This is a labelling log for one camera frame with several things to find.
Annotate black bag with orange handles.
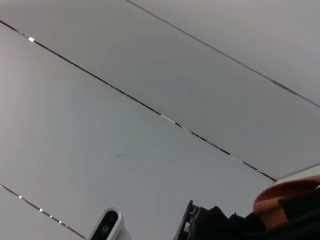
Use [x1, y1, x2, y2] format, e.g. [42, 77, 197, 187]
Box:
[194, 174, 320, 240]

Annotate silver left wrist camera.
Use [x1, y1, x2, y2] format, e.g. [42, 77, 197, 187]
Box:
[87, 207, 132, 240]

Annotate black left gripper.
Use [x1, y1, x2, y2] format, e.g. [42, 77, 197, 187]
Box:
[173, 199, 201, 240]

